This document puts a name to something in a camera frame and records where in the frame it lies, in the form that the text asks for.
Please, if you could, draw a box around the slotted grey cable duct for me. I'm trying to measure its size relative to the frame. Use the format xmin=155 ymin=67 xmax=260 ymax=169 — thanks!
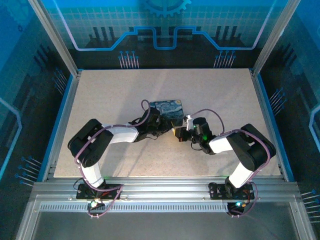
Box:
xmin=39 ymin=203 xmax=231 ymax=214

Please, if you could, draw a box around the aluminium front frame rail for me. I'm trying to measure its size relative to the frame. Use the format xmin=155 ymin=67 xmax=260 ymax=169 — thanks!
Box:
xmin=31 ymin=175 xmax=302 ymax=202

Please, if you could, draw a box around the base connector with led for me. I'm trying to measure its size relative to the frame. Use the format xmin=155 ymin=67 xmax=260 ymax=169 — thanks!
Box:
xmin=226 ymin=200 xmax=248 ymax=216
xmin=86 ymin=198 xmax=106 ymax=209

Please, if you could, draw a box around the aluminium upright frame post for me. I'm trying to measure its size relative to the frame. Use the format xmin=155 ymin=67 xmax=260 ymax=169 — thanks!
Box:
xmin=27 ymin=0 xmax=80 ymax=76
xmin=251 ymin=0 xmax=302 ymax=74

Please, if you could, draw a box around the left base connector with LED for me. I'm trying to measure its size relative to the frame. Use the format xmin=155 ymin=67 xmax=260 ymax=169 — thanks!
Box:
xmin=86 ymin=198 xmax=106 ymax=209

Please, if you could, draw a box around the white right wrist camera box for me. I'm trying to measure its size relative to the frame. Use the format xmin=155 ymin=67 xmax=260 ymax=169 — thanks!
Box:
xmin=183 ymin=114 xmax=195 ymax=131

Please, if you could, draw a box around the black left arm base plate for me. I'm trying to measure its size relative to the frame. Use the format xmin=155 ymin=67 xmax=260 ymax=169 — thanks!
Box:
xmin=75 ymin=183 xmax=123 ymax=201

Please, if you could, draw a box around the aluminium side frame rail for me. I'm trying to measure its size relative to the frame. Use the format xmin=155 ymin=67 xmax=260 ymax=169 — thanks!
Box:
xmin=41 ymin=69 xmax=82 ymax=182
xmin=249 ymin=68 xmax=288 ymax=181

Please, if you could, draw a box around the right base connector with LED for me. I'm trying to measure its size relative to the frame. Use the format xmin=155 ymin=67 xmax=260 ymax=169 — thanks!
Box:
xmin=226 ymin=200 xmax=248 ymax=216

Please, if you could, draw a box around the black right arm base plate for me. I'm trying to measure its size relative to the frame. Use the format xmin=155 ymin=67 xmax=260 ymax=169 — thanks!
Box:
xmin=208 ymin=181 xmax=256 ymax=201

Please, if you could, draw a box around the starry night print box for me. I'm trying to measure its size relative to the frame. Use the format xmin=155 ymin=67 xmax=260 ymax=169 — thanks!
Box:
xmin=149 ymin=99 xmax=187 ymax=127

